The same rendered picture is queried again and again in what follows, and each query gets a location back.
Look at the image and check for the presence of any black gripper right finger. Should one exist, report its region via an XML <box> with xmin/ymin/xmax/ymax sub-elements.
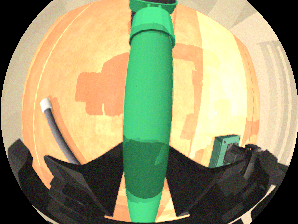
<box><xmin>165</xmin><ymin>145</ymin><xmax>245</xmax><ymax>217</ymax></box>

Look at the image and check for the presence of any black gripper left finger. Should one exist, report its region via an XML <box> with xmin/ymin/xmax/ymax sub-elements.
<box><xmin>43</xmin><ymin>143</ymin><xmax>124</xmax><ymax>217</ymax></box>

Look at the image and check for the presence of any green translucent cup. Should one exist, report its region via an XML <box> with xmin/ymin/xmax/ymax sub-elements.
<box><xmin>129</xmin><ymin>0</ymin><xmax>178</xmax><ymax>48</ymax></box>

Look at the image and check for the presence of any green cylinder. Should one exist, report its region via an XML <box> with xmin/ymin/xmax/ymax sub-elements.
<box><xmin>122</xmin><ymin>31</ymin><xmax>174</xmax><ymax>222</ymax></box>

